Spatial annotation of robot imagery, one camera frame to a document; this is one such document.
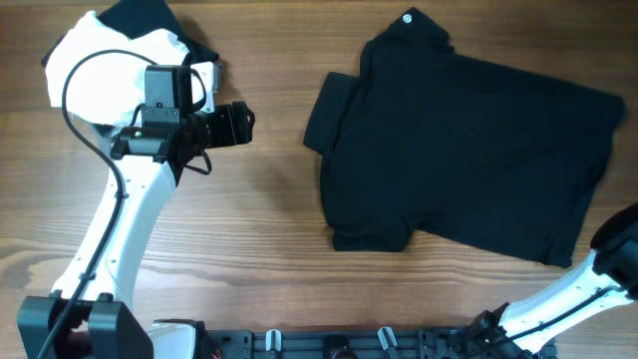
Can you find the white folded cloth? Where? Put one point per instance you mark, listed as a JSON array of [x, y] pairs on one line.
[[98, 72]]

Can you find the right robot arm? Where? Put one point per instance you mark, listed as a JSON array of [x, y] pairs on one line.
[[606, 278]]

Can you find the grey folded garment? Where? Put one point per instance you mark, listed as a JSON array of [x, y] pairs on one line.
[[105, 138]]

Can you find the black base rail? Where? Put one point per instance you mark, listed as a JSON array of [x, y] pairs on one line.
[[424, 343]]

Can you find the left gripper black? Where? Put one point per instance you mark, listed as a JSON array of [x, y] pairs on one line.
[[235, 128]]

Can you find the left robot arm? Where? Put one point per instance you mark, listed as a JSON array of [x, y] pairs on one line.
[[88, 313]]

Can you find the black polo shirt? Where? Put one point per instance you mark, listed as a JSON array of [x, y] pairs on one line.
[[424, 138]]

